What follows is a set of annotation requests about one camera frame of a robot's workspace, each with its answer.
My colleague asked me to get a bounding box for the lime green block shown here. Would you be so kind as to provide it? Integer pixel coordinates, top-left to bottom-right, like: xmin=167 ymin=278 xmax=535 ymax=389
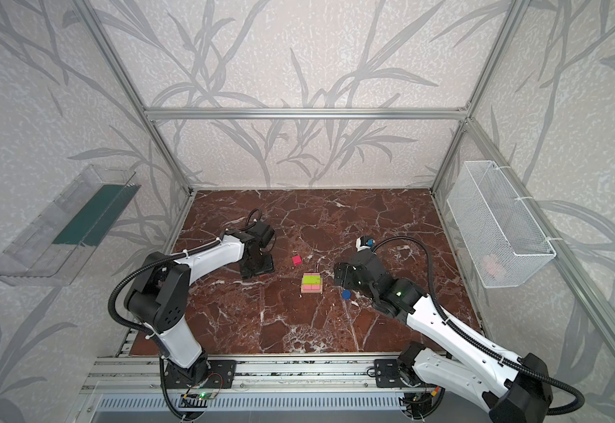
xmin=302 ymin=273 xmax=322 ymax=286

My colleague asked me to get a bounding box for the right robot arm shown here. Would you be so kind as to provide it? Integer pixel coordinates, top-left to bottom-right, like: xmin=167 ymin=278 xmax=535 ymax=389
xmin=334 ymin=249 xmax=585 ymax=422

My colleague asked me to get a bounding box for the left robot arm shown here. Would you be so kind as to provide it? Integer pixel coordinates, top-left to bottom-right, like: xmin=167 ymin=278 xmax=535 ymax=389
xmin=108 ymin=221 xmax=275 ymax=371

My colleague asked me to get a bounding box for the pink item in basket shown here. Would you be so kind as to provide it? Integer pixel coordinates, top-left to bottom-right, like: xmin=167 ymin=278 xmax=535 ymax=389
xmin=482 ymin=254 xmax=507 ymax=280

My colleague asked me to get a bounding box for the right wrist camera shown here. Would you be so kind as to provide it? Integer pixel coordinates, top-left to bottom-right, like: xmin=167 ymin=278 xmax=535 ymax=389
xmin=355 ymin=235 xmax=375 ymax=251

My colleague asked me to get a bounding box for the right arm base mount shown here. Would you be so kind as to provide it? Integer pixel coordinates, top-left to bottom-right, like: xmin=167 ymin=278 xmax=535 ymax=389
xmin=366 ymin=359 xmax=425 ymax=389

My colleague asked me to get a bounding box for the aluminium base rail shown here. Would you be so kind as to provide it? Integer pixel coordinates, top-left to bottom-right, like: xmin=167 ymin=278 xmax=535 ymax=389
xmin=79 ymin=352 xmax=525 ymax=395

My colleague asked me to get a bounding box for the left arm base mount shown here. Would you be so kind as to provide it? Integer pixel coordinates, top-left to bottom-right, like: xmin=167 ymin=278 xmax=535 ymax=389
xmin=164 ymin=360 xmax=237 ymax=390

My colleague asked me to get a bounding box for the white wire basket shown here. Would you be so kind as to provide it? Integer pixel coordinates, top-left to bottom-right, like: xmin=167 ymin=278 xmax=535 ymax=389
xmin=447 ymin=160 xmax=556 ymax=288

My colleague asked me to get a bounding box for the aluminium frame crossbar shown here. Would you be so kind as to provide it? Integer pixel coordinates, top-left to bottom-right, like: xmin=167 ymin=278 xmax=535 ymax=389
xmin=145 ymin=108 xmax=467 ymax=121

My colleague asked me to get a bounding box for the clear plastic wall tray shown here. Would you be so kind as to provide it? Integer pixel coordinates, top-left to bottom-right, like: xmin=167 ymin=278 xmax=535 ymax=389
xmin=0 ymin=165 xmax=140 ymax=287

